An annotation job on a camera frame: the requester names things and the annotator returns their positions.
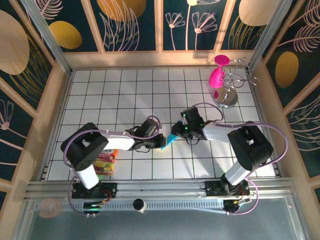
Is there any red fruit candy bag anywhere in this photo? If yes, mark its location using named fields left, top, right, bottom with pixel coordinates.
left=93, top=149, right=119, bottom=176

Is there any translucent round disc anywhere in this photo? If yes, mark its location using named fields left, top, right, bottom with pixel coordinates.
left=37, top=198, right=63, bottom=219

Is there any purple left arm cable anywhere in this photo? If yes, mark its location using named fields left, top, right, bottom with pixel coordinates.
left=63, top=114, right=163, bottom=217

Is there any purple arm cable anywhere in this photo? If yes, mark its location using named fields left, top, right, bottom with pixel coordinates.
left=191, top=102, right=289, bottom=216
left=63, top=114, right=163, bottom=217

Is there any chrome wire glass rack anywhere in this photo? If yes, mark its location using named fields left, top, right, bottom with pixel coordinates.
left=212, top=57, right=261, bottom=109

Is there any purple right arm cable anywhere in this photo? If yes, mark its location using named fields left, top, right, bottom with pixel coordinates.
left=191, top=102, right=289, bottom=216

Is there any slotted grey cable duct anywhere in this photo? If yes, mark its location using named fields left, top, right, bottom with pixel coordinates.
left=34, top=199, right=226, bottom=214

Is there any blue cloth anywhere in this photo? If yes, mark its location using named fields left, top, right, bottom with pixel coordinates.
left=160, top=119, right=183, bottom=151

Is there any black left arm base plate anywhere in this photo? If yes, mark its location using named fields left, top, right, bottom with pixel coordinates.
left=71, top=181, right=118, bottom=200

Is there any pink wine glass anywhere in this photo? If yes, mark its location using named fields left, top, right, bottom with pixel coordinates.
left=209, top=55, right=231, bottom=90

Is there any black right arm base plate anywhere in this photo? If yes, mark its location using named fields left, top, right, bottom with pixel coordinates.
left=204, top=180, right=251, bottom=198

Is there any aluminium mounting rail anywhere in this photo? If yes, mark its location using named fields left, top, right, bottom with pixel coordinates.
left=23, top=176, right=297, bottom=201

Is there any aluminium frame post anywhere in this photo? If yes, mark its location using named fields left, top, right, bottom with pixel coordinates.
left=246, top=0, right=295, bottom=73
left=19, top=0, right=74, bottom=76

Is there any grey table side rail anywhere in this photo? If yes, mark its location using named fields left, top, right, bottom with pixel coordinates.
left=247, top=69, right=283, bottom=176
left=38, top=69, right=75, bottom=181

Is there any black round knob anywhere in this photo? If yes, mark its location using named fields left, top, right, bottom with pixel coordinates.
left=132, top=198, right=147, bottom=213

